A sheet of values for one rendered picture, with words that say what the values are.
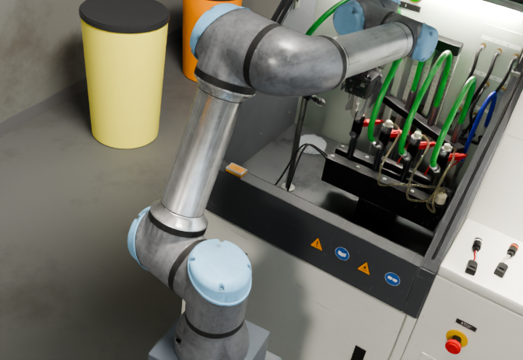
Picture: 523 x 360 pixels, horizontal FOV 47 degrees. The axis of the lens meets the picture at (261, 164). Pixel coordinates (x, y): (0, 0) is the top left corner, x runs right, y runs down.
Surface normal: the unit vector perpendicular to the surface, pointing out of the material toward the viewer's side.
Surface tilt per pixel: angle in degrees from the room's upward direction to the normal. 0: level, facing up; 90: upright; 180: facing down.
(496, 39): 90
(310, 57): 53
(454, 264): 0
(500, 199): 76
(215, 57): 71
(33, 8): 90
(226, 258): 8
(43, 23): 90
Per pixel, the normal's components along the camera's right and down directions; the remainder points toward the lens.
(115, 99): -0.08, 0.61
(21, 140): 0.13, -0.81
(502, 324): -0.53, 0.43
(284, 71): 0.01, 0.40
